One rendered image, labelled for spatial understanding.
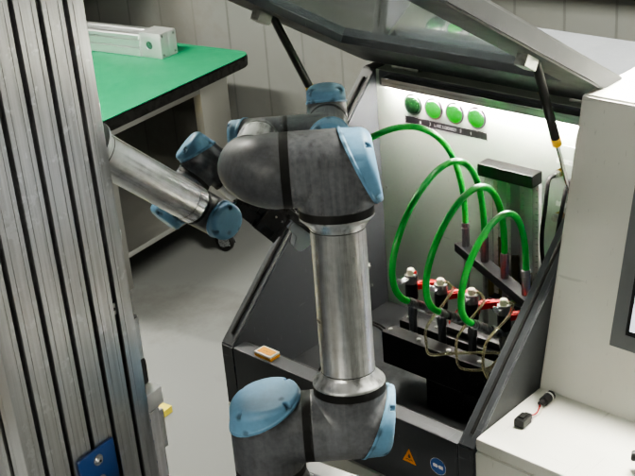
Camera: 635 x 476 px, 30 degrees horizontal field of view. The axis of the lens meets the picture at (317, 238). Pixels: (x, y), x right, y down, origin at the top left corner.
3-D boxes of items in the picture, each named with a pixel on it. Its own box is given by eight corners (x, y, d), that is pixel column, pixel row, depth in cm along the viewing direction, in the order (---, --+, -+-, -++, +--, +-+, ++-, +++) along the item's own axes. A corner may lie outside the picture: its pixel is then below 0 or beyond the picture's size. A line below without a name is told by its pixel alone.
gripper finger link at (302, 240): (313, 263, 250) (279, 235, 249) (331, 240, 250) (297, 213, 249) (315, 264, 247) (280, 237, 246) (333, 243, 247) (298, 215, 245)
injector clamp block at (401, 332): (385, 388, 267) (381, 330, 261) (412, 369, 274) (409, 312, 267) (511, 440, 246) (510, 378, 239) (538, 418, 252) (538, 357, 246)
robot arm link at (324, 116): (289, 167, 213) (290, 145, 223) (351, 162, 213) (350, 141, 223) (285, 126, 209) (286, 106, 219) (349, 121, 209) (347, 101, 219)
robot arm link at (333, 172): (307, 442, 198) (279, 123, 182) (396, 435, 198) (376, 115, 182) (306, 477, 187) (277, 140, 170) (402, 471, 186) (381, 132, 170)
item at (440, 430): (239, 407, 272) (232, 348, 265) (253, 399, 275) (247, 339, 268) (458, 511, 233) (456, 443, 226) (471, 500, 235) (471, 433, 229)
